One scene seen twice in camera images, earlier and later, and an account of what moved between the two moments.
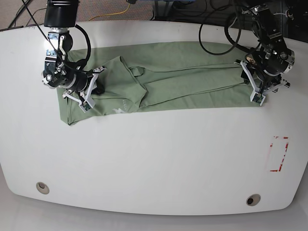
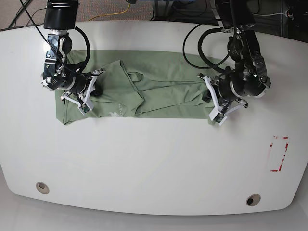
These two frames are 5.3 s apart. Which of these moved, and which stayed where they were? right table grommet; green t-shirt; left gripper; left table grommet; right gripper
Moved: green t-shirt; right gripper
Stayed: left gripper; right table grommet; left table grommet
